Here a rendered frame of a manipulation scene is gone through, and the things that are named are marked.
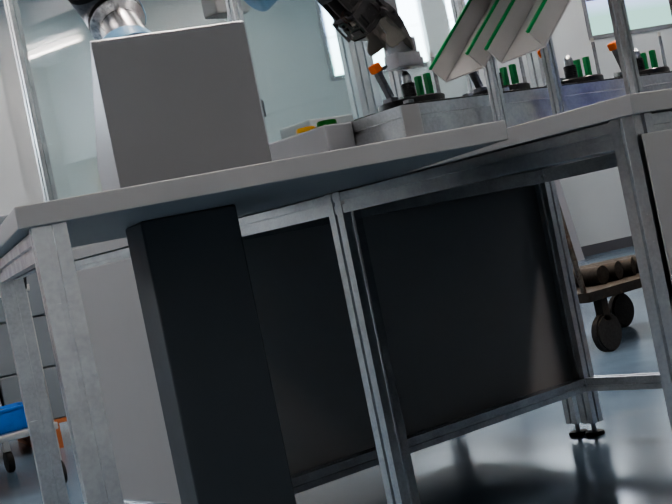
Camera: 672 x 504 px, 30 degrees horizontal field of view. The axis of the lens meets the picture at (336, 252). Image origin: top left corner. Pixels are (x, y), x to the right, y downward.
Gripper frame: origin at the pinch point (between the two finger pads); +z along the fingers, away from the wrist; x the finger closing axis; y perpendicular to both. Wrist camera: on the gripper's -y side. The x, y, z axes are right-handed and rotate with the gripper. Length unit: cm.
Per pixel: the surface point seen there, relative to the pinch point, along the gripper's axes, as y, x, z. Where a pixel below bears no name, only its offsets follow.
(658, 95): 31, 75, 7
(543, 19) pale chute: 12.6, 48.0, -1.3
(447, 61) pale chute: 11.3, 20.6, 0.8
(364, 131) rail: 24.6, 4.2, 1.5
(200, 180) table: 81, 50, -35
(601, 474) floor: 18, -35, 129
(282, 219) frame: 38.9, -18.1, 6.7
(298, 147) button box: 30.6, -7.4, -3.4
